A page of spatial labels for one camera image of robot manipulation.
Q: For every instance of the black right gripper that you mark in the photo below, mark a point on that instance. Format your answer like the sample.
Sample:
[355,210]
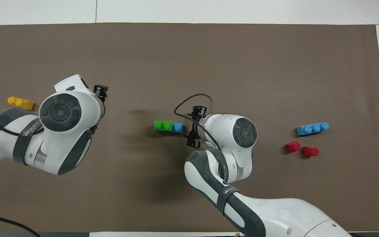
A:
[197,125]

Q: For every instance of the blue toy brick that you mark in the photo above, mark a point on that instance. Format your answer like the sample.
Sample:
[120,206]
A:
[312,128]
[177,127]

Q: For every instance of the green toy brick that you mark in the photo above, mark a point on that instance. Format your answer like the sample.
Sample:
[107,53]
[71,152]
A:
[163,126]

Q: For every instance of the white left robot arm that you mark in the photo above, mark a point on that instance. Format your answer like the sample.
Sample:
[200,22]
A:
[61,131]

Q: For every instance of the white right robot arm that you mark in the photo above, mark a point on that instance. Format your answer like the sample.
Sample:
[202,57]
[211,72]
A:
[239,141]

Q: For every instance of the yellow toy brick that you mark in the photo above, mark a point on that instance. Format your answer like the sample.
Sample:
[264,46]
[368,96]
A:
[20,102]

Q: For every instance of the brown table mat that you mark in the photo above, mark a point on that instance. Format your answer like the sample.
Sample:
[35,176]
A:
[242,59]

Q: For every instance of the red toy brick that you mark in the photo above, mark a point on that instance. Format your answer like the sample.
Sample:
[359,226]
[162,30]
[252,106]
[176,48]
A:
[310,151]
[292,146]

